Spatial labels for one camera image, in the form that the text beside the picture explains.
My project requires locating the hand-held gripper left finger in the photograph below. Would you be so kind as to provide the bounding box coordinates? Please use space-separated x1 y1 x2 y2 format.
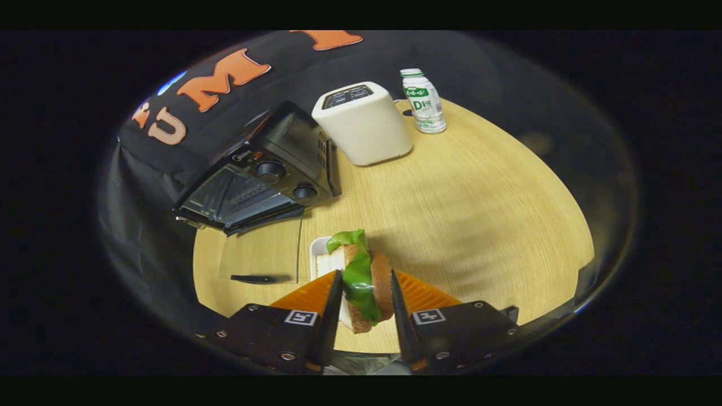
206 270 344 374

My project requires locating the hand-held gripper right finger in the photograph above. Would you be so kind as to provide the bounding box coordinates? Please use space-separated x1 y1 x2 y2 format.
390 270 520 374

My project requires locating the lettuce sandwich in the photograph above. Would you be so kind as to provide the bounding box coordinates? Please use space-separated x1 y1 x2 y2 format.
316 228 395 334

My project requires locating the black toaster oven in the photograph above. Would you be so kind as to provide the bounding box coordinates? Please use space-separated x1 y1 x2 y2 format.
174 100 342 285

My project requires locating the white pop-up toaster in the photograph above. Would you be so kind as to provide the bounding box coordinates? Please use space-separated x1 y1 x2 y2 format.
311 82 413 166

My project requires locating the white rectangular plate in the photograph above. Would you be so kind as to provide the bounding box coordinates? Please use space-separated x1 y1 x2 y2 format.
309 236 339 281

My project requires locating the white bottle with green label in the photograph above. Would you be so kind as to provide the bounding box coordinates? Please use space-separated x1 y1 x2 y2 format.
400 68 447 135

